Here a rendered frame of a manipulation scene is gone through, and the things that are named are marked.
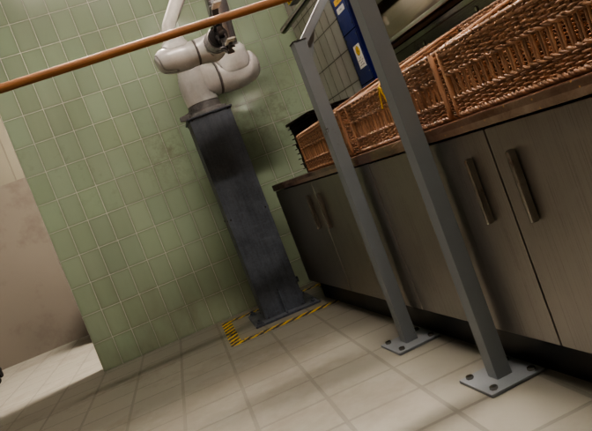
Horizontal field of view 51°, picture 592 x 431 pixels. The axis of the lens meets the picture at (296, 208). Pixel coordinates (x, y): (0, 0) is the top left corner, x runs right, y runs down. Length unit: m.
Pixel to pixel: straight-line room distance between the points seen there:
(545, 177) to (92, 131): 2.62
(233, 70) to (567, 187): 2.12
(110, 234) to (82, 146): 0.47
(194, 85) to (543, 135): 2.08
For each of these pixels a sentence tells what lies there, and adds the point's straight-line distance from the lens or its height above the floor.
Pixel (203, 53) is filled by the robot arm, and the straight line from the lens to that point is 2.56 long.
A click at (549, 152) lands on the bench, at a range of 1.12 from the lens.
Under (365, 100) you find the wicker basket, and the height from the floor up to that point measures 0.71.
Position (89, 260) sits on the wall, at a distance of 3.35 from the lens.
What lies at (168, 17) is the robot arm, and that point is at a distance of 2.68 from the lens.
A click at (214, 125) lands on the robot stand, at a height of 0.93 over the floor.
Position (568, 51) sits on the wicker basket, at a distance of 1.09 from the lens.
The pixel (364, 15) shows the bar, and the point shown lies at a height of 0.86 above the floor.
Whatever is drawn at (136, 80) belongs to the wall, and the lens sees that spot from 3.44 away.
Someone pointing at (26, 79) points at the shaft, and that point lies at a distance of 2.21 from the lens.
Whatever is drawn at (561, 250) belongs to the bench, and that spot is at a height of 0.30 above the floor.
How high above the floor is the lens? 0.60
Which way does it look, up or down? 3 degrees down
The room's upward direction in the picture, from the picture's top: 21 degrees counter-clockwise
